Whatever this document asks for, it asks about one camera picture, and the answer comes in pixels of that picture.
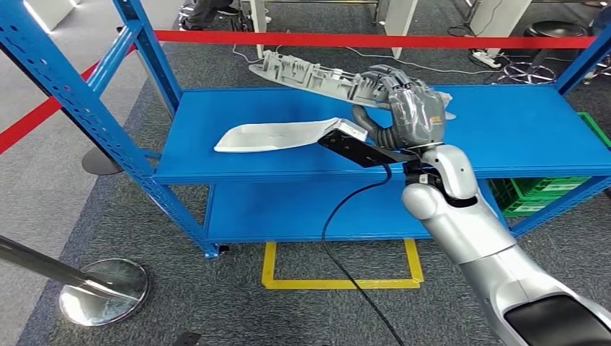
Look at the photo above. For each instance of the white plastic car part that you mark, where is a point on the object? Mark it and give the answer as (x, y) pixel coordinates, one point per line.
(267, 136)

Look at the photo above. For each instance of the chrome stanchion post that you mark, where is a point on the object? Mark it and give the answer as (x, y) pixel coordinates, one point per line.
(105, 298)

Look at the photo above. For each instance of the black stanchion post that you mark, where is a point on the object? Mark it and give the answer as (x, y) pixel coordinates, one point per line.
(98, 162)

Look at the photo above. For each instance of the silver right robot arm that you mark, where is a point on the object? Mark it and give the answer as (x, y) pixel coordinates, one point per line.
(458, 229)

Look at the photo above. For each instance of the green plastic crate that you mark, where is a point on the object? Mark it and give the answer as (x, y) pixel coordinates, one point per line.
(534, 187)
(530, 209)

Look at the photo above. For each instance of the person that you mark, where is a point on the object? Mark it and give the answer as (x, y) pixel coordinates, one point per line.
(205, 14)

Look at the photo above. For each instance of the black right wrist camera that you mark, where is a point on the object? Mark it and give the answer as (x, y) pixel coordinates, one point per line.
(353, 148)

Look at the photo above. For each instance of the white cabinet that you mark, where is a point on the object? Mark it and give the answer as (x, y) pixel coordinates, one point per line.
(47, 12)

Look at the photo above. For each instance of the red barrier belt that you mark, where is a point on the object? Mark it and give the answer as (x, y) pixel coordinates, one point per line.
(334, 39)
(28, 124)

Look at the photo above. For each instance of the chrome stool base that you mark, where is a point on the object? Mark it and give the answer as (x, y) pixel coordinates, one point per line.
(601, 67)
(527, 72)

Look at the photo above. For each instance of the silver wheel hubcap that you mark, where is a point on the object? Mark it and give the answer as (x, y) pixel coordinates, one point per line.
(305, 76)

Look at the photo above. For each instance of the yellow floor tape square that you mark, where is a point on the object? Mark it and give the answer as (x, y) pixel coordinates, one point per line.
(334, 284)

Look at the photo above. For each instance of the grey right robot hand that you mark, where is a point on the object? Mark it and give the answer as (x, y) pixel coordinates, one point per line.
(417, 114)

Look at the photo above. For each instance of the blue metal shelf rack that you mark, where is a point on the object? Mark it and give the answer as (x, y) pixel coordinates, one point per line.
(501, 129)

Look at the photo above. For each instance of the white power strip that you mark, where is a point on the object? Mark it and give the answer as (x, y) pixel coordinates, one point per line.
(486, 59)

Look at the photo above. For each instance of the black stool seat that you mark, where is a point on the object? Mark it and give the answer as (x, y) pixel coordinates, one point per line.
(556, 28)

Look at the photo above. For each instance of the white desk leg panel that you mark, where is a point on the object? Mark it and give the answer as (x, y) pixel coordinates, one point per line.
(401, 21)
(506, 19)
(258, 19)

